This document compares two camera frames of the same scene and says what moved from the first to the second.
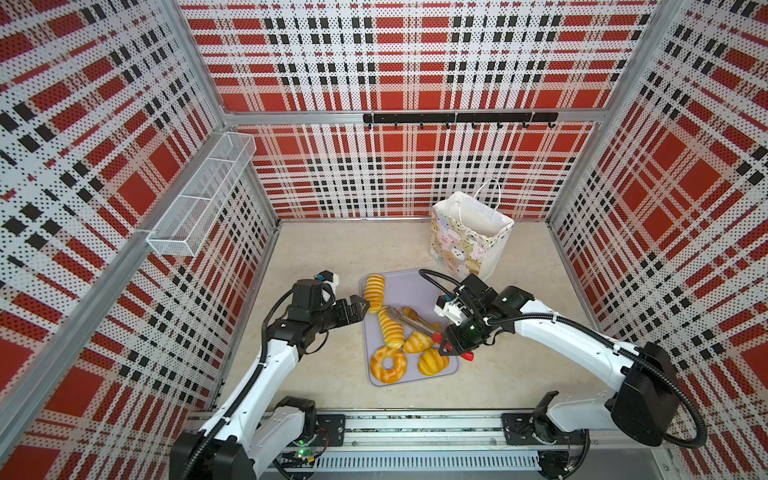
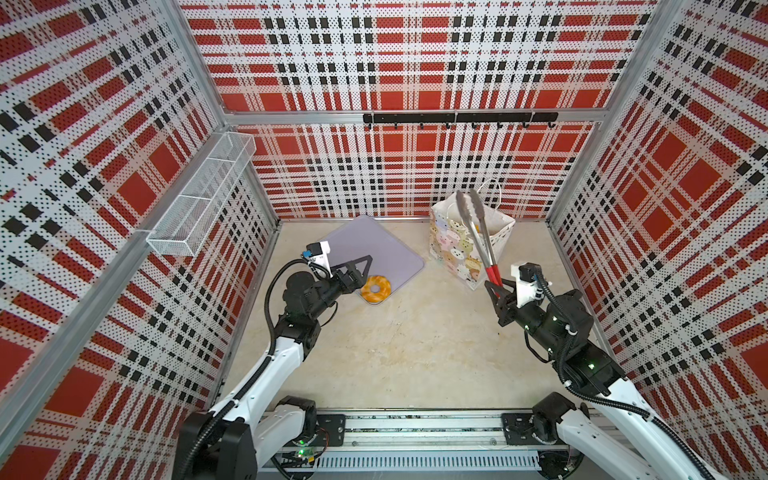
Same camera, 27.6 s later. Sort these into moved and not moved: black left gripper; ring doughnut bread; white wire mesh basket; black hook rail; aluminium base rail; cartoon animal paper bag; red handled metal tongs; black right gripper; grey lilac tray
Moved: red handled metal tongs; black left gripper; ring doughnut bread; grey lilac tray; black right gripper
Not moved: cartoon animal paper bag; black hook rail; aluminium base rail; white wire mesh basket
